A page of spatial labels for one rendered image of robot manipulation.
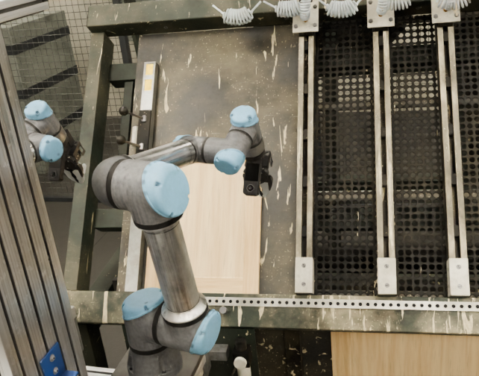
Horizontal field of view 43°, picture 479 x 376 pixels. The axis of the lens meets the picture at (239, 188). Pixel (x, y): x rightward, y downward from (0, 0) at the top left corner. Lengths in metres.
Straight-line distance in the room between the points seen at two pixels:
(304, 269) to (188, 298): 0.78
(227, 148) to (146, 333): 0.52
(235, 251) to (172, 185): 1.01
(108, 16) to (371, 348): 1.74
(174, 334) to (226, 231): 0.84
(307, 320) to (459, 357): 0.68
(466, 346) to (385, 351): 0.30
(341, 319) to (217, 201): 0.64
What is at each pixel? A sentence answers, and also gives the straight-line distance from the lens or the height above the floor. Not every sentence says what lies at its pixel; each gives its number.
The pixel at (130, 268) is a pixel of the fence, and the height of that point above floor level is 0.97.
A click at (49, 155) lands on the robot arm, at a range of 1.85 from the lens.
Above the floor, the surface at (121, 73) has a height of 1.58.
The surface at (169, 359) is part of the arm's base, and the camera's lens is 1.70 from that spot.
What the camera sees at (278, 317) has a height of 0.85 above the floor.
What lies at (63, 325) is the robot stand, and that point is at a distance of 1.56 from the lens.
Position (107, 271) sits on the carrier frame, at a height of 0.79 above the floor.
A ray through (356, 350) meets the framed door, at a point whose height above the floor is 0.53.
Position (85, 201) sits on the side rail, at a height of 1.18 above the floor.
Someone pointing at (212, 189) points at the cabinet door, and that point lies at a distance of 2.37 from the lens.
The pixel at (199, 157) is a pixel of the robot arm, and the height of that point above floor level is 1.55.
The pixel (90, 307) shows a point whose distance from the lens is 2.41.
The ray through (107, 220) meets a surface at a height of 1.08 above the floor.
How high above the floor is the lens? 2.14
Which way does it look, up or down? 24 degrees down
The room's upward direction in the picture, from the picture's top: 6 degrees counter-clockwise
